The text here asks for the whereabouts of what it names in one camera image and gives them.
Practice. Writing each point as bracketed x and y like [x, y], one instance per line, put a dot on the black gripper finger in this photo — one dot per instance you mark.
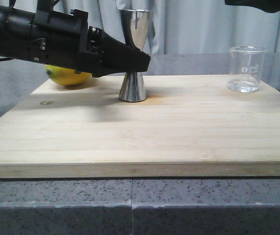
[268, 6]

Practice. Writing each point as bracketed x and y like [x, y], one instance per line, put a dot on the clear glass beaker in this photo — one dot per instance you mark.
[246, 63]

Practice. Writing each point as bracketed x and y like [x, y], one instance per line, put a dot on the grey curtain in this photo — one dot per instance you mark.
[187, 26]

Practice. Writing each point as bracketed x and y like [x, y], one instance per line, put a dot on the wooden cutting board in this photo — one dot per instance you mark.
[189, 125]

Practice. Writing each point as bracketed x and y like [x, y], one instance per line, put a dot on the yellow lemon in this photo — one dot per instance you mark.
[66, 77]

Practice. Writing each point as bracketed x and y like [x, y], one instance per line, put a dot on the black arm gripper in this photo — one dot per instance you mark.
[54, 38]

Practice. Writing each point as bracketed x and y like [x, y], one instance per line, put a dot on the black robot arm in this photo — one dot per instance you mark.
[68, 41]

